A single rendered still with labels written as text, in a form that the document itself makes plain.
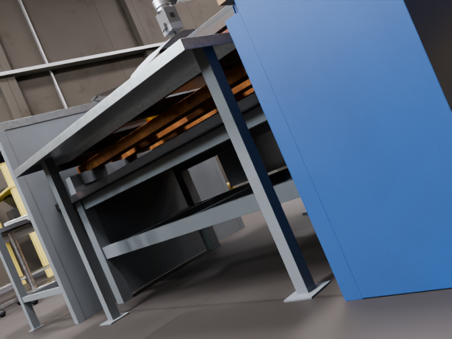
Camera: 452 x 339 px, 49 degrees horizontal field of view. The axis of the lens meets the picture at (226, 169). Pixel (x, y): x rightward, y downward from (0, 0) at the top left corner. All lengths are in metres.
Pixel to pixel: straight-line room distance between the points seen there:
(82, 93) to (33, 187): 7.69
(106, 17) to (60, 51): 1.41
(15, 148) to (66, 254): 0.58
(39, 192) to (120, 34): 8.77
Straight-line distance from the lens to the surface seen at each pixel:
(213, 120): 1.64
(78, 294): 2.63
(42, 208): 2.63
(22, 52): 10.22
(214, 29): 1.65
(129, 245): 2.36
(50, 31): 10.62
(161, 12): 2.35
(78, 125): 1.75
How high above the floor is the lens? 0.40
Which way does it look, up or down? level
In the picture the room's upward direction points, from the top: 23 degrees counter-clockwise
